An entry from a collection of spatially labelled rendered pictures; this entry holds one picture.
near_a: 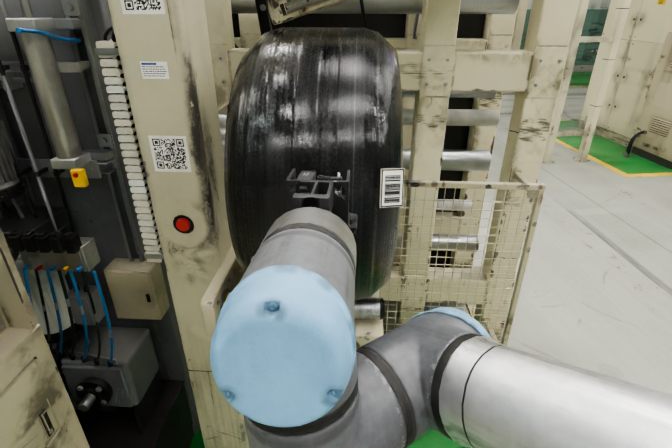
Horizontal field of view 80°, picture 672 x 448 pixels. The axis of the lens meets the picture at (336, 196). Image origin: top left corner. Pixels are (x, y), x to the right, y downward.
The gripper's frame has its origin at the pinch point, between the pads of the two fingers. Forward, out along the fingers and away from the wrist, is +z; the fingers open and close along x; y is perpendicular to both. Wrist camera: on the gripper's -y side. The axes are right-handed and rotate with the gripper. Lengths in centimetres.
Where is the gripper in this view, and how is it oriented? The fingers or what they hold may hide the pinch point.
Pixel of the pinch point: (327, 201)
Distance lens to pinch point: 59.8
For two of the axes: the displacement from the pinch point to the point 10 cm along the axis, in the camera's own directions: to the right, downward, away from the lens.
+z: 0.6, -3.1, 9.5
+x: -10.0, -0.3, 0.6
